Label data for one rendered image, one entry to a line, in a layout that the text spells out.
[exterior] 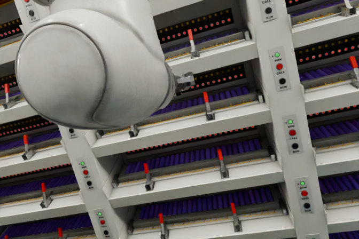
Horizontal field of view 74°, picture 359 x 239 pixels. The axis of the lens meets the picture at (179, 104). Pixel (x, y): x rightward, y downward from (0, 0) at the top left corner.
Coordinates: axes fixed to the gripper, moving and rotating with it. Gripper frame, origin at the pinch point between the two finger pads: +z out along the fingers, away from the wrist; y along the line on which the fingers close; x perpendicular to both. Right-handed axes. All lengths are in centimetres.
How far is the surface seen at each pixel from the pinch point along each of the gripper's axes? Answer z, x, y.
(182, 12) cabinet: 32.2, 29.6, 3.6
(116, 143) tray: 19.1, -11.6, -27.6
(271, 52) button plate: 15.4, 4.7, 26.7
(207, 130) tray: 19.7, -13.8, 3.2
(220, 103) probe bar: 24.5, -6.3, 9.5
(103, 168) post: 24.2, -19.9, -37.3
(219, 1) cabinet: 32.0, 29.4, 17.4
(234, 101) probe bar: 24.6, -6.7, 13.9
